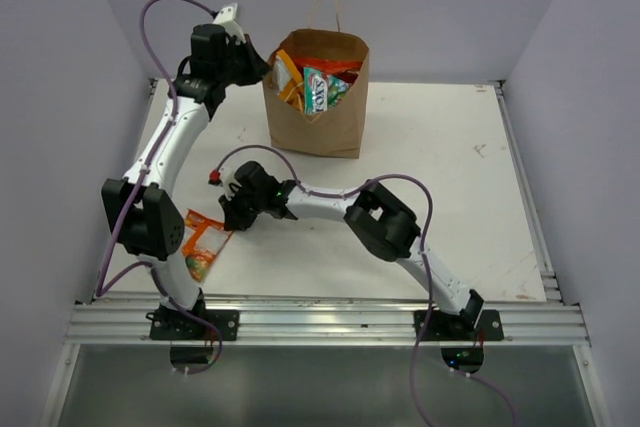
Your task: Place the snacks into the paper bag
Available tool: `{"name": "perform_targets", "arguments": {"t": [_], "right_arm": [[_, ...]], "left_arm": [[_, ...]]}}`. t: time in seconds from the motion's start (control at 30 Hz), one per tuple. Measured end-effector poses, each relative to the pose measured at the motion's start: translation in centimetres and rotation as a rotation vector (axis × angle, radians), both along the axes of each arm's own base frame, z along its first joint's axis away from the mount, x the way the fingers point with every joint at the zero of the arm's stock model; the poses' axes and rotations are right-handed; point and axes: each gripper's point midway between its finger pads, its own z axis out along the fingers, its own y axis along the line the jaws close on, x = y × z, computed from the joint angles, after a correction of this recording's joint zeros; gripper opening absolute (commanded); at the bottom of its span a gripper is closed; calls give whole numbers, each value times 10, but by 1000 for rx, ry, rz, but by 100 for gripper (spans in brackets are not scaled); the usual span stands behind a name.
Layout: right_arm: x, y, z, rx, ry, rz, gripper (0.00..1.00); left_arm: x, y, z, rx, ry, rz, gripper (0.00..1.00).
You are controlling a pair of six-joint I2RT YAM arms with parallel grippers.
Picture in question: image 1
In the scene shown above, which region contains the aluminium front rail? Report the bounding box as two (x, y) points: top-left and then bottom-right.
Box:
(64, 296), (589, 347)

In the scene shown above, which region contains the yellow Kettle chips bag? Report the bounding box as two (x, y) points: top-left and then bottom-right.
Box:
(272, 49), (304, 113)

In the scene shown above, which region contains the orange small snack bag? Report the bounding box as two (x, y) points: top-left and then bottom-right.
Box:
(181, 209), (233, 283)

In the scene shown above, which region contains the purple cable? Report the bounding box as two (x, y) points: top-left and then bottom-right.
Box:
(94, 0), (224, 375)
(212, 144), (521, 427)

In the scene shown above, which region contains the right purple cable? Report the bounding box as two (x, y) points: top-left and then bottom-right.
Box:
(212, 144), (521, 427)

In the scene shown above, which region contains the teal Fox's candy bag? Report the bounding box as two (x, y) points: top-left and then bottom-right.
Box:
(303, 67), (351, 116)

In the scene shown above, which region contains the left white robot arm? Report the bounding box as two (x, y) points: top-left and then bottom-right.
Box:
(101, 20), (269, 340)

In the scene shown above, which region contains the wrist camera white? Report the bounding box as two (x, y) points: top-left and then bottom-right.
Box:
(213, 2), (240, 35)
(208, 167), (241, 198)

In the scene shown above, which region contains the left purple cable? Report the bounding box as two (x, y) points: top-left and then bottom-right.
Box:
(94, 0), (224, 375)

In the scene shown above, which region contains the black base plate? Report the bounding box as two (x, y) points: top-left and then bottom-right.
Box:
(421, 310), (505, 342)
(145, 300), (240, 341)

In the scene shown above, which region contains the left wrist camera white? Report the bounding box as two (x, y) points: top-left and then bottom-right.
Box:
(213, 2), (240, 35)

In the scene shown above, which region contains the red cassava chips bag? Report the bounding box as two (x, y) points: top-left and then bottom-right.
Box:
(293, 57), (363, 75)

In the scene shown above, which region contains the red Doritos bag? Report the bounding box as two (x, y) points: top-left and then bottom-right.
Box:
(332, 66), (360, 85)

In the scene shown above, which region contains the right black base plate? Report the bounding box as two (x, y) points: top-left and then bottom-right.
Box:
(421, 310), (505, 342)

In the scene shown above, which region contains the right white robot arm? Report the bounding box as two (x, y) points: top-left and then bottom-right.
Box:
(209, 161), (484, 340)

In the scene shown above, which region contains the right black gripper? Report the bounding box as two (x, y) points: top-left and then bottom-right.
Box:
(220, 185), (266, 233)

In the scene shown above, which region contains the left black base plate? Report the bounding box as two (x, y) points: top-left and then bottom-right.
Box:
(145, 300), (240, 341)

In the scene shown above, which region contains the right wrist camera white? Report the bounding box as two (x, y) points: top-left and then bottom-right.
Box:
(208, 167), (241, 198)

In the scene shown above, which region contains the brown paper bag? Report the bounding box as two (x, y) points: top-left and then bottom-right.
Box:
(262, 25), (370, 158)

